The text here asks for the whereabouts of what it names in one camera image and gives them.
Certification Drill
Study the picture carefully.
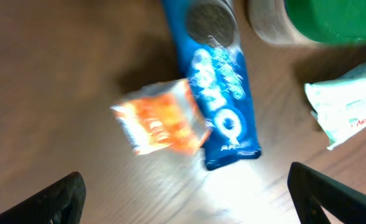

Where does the green lid white jar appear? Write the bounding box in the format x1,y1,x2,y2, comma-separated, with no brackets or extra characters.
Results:
247,0,366,46

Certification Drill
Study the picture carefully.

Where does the orange white snack packet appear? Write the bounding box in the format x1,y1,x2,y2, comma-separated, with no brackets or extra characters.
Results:
111,78,211,155

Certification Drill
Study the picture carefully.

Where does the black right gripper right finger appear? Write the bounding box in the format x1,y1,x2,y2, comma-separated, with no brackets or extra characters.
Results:
287,162,366,223

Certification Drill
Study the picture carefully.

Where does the blue Oreo cookie pack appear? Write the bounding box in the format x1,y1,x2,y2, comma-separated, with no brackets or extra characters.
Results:
162,0,262,170

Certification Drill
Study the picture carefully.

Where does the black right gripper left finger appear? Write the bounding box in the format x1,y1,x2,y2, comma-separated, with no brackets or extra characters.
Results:
0,172,86,224

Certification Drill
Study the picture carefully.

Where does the white teal wet wipes pack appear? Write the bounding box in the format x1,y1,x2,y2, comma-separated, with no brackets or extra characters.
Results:
304,62,366,151

